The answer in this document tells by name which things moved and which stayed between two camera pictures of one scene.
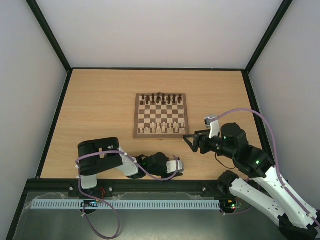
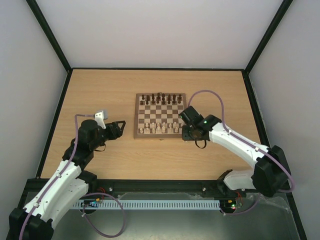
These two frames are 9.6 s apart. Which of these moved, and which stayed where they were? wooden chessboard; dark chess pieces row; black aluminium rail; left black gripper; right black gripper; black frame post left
Moved: left black gripper; right black gripper
Stayed: wooden chessboard; black aluminium rail; black frame post left; dark chess pieces row
